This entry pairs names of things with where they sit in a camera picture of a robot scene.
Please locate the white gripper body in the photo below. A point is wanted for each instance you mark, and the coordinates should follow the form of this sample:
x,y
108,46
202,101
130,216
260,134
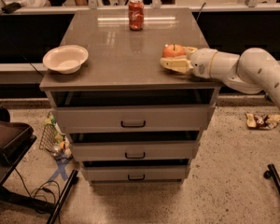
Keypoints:
x,y
202,62

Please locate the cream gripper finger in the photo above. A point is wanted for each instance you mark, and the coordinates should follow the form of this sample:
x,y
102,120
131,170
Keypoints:
x,y
177,65
189,51

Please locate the orange apple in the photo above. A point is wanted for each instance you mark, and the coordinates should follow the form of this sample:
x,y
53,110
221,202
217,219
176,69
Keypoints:
x,y
173,50

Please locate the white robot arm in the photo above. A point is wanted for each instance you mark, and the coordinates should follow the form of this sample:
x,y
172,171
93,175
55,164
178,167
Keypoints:
x,y
253,71

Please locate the white paper bowl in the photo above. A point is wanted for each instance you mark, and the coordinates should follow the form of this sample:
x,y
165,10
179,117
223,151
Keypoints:
x,y
65,59

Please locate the top grey drawer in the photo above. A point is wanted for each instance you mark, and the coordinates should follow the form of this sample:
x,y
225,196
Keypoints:
x,y
143,118

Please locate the grey drawer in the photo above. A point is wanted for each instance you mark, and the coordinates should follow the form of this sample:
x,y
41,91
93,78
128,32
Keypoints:
x,y
142,173
143,118
134,151

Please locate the red soda can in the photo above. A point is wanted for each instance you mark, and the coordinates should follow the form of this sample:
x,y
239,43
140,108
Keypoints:
x,y
136,15

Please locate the grey drawer cabinet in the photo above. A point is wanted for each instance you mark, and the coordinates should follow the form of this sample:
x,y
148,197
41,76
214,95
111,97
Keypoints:
x,y
123,69

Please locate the snack wrappers on floor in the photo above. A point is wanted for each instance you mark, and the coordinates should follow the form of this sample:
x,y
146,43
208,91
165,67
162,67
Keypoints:
x,y
262,122

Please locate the bottom grey drawer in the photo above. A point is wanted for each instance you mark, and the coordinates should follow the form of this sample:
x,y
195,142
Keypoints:
x,y
142,173

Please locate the middle grey drawer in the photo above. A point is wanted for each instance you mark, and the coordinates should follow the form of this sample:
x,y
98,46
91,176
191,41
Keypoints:
x,y
134,151

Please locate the black stand leg right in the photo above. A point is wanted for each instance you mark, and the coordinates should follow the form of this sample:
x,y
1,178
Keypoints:
x,y
272,173

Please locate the black stand leg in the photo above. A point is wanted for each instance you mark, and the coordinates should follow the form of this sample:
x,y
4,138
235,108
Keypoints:
x,y
59,204
272,173

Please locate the black stand leg left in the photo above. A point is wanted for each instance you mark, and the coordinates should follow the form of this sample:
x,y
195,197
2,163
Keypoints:
x,y
59,204

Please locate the blue tape cross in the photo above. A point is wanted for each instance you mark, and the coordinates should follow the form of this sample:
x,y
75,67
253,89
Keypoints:
x,y
60,171

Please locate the black object on ledge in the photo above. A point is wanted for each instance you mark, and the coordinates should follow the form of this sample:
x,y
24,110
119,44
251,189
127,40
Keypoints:
x,y
10,8

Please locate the dark chair at left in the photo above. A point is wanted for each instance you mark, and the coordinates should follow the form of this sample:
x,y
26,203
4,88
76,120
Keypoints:
x,y
16,139

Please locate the wire basket with items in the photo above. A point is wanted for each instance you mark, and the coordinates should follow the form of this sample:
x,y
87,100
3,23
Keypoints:
x,y
53,141

